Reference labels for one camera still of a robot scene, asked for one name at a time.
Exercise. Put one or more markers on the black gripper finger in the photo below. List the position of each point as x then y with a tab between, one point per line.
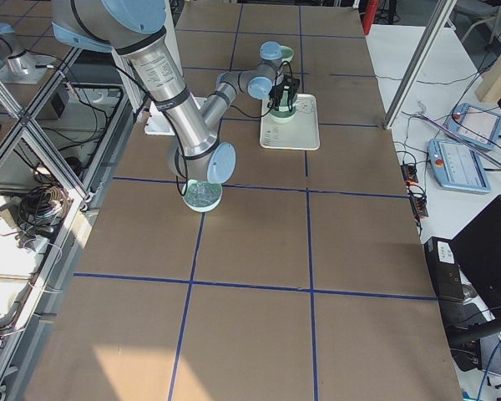
291	102
274	102

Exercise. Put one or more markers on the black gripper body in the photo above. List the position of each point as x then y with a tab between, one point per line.
278	93

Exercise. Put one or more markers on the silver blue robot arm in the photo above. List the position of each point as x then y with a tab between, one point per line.
136	31

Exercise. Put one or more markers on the green bowl on tray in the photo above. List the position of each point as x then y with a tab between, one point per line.
281	116

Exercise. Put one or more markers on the white bear print tray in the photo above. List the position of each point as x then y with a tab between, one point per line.
298	132

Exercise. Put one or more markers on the red cylinder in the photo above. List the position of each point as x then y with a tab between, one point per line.
369	15

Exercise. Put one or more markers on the green bowl with ice cubes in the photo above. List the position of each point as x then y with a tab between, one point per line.
202	196

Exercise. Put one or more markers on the orange black connector strip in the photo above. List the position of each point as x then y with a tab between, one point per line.
417	195

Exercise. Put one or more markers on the blue teach pendant near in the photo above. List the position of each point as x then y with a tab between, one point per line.
457	167

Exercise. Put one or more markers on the blue teach pendant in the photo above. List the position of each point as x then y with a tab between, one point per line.
457	167
479	127

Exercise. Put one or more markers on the blue teach pendant far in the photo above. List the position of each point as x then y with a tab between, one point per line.
479	127

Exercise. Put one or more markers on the black box on desk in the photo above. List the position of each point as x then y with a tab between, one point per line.
443	270

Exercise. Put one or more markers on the black laptop computer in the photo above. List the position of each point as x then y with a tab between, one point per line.
477	249

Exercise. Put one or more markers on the aluminium frame post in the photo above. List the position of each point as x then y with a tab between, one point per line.
430	34

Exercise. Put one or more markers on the aluminium frame rack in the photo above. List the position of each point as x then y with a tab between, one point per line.
58	142

